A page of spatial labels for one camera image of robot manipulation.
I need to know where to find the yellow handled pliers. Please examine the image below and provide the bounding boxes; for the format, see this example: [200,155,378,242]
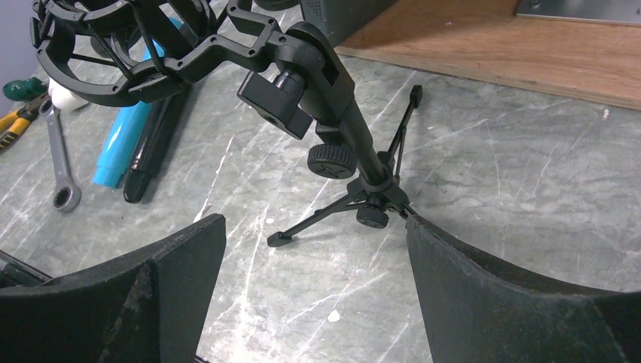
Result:
[1,92,51,153]

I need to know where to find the white plastic pipe fitting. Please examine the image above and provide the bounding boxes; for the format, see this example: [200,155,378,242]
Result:
[48,78,89,111]

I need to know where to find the blue network switch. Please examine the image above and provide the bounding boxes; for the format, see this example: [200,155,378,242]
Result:
[299,0,396,46]

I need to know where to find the wooden board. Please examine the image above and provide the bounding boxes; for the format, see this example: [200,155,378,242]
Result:
[336,1,640,110]

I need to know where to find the black microphone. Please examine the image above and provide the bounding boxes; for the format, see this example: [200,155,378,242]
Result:
[123,87,191,203]

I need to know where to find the black tripod shock mount stand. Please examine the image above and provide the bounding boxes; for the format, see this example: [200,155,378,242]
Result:
[30,1,423,247]

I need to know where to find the grey metal bracket stand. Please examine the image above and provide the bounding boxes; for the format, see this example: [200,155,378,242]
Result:
[515,0,640,26]

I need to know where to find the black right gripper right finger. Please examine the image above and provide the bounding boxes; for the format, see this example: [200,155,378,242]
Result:
[406,216,640,362]

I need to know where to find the black round base stand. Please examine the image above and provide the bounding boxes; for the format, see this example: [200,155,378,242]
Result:
[255,0,299,11]

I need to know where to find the silver ratchet wrench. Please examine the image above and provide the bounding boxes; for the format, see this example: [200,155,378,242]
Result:
[39,100,82,213]

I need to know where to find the green handled screwdriver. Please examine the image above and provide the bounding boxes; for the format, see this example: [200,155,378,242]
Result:
[2,77,48,102]

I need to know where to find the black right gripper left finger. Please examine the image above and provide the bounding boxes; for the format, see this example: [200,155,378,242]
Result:
[1,214,226,362]

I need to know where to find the blue microphone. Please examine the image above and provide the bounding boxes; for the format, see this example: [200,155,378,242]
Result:
[92,17,184,190]

